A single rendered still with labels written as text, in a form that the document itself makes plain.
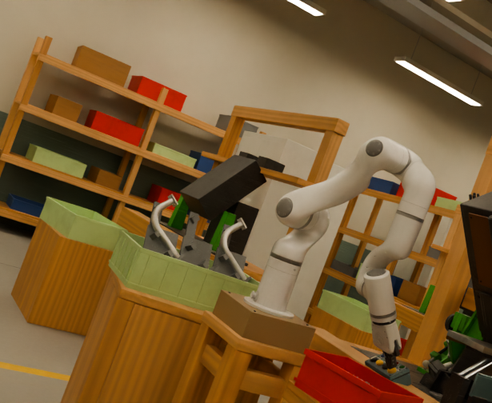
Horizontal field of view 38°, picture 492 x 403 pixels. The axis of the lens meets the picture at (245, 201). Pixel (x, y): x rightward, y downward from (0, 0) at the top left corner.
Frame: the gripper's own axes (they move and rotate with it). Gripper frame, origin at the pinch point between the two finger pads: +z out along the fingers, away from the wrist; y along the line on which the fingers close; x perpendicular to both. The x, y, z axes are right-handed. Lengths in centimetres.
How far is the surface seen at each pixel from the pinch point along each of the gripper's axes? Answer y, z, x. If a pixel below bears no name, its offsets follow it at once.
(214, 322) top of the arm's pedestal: -43, -16, -43
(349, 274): -583, 226, 307
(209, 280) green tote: -84, -16, -29
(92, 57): -642, -110, 61
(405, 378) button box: 2.1, 6.6, 3.0
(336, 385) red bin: 13.5, -8.6, -27.4
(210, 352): -42, -6, -47
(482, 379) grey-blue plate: 23.1, 3.7, 17.2
